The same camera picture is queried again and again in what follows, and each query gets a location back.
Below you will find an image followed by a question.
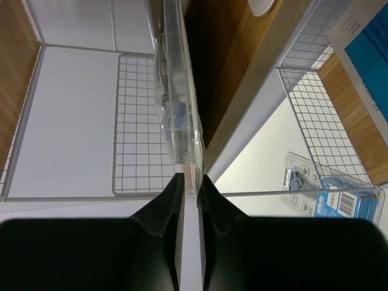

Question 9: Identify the clear blister razor pack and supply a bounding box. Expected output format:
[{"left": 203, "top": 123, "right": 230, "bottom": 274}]
[
  {"left": 145, "top": 1, "right": 204, "bottom": 196},
  {"left": 281, "top": 152, "right": 385, "bottom": 224},
  {"left": 247, "top": 0, "right": 276, "bottom": 17}
]

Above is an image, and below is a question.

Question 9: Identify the grey blue Harry's box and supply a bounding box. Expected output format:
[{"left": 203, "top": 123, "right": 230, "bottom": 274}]
[{"left": 327, "top": 1, "right": 387, "bottom": 127}]

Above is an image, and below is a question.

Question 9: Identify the white wire wooden shelf rack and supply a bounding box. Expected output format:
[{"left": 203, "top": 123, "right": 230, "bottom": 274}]
[{"left": 0, "top": 0, "right": 388, "bottom": 204}]

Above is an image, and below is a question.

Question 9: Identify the clear blister razor pack top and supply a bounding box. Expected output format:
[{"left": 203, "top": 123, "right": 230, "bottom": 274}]
[{"left": 281, "top": 152, "right": 385, "bottom": 224}]

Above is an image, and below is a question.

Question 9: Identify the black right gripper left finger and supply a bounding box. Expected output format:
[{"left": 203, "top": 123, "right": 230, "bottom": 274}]
[{"left": 1, "top": 173, "right": 185, "bottom": 290}]

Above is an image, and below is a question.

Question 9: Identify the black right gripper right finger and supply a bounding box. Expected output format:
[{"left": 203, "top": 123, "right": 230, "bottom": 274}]
[{"left": 198, "top": 176, "right": 387, "bottom": 290}]

